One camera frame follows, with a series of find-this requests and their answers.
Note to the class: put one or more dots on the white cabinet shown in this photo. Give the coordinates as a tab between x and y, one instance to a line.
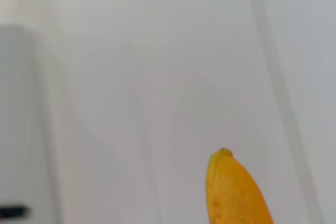
15	103

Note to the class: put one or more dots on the yellow banana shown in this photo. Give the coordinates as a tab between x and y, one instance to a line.
233	195

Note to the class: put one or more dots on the white head camera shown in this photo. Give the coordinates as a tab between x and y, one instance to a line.
13	211

